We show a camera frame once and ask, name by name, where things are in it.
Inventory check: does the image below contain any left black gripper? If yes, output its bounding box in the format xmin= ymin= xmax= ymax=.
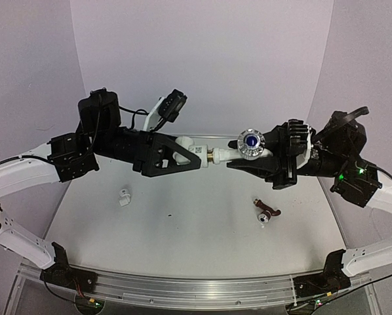
xmin=91 ymin=129 xmax=209 ymax=177

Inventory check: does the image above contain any white faucet chrome knob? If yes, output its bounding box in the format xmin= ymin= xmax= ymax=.
xmin=206 ymin=128 xmax=274 ymax=167

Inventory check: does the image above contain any white elbow fitting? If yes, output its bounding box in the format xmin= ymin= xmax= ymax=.
xmin=172 ymin=136 xmax=208 ymax=168

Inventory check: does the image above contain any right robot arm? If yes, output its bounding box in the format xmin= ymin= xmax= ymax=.
xmin=226 ymin=106 xmax=392 ymax=214

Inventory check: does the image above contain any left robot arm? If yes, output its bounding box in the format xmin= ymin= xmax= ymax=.
xmin=0 ymin=88 xmax=202 ymax=285

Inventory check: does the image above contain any white elbow fitting far left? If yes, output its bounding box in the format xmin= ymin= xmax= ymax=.
xmin=119 ymin=188 xmax=131 ymax=207

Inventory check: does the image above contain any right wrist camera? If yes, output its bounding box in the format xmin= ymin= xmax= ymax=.
xmin=286 ymin=119 xmax=316 ymax=169

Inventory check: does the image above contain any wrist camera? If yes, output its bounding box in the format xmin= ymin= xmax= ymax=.
xmin=142 ymin=89 xmax=187 ymax=133
xmin=286 ymin=119 xmax=316 ymax=169

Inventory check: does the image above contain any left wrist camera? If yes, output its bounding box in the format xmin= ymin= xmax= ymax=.
xmin=142 ymin=89 xmax=187 ymax=133

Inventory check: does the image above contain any right camera black cable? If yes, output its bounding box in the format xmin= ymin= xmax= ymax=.
xmin=330 ymin=106 xmax=370 ymax=131

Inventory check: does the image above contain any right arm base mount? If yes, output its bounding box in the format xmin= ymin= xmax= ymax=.
xmin=293 ymin=249 xmax=351 ymax=298

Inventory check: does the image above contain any aluminium front rail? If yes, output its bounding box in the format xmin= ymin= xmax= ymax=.
xmin=5 ymin=260 xmax=370 ymax=314

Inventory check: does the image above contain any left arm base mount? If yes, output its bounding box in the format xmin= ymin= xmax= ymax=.
xmin=40 ymin=242 xmax=98 ymax=294

